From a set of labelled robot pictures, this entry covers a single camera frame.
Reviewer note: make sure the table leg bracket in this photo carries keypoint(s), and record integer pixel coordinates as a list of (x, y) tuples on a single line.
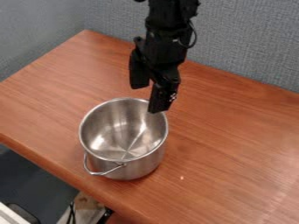
[(86, 211)]

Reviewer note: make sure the stainless steel pot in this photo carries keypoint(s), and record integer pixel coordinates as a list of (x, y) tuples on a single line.
[(123, 139)]

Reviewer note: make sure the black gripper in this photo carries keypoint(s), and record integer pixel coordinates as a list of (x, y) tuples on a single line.
[(159, 53)]

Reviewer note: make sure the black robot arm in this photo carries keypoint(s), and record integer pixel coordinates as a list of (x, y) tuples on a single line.
[(171, 15)]

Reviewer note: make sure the white object bottom left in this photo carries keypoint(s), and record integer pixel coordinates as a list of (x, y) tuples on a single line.
[(12, 214)]

